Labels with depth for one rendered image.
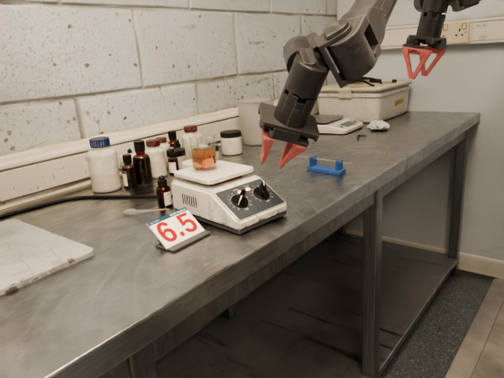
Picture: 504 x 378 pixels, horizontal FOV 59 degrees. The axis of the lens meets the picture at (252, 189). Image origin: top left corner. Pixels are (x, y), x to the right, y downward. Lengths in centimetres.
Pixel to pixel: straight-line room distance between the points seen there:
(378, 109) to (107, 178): 114
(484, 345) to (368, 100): 103
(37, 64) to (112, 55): 22
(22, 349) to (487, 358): 95
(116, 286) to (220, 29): 115
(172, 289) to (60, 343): 15
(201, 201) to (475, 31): 153
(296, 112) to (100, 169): 57
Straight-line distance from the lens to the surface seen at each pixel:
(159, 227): 77
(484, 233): 228
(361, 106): 188
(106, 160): 112
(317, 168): 115
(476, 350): 121
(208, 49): 159
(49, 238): 87
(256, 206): 80
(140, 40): 140
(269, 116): 74
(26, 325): 64
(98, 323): 59
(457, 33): 209
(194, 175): 85
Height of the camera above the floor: 105
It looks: 17 degrees down
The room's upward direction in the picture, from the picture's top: 4 degrees counter-clockwise
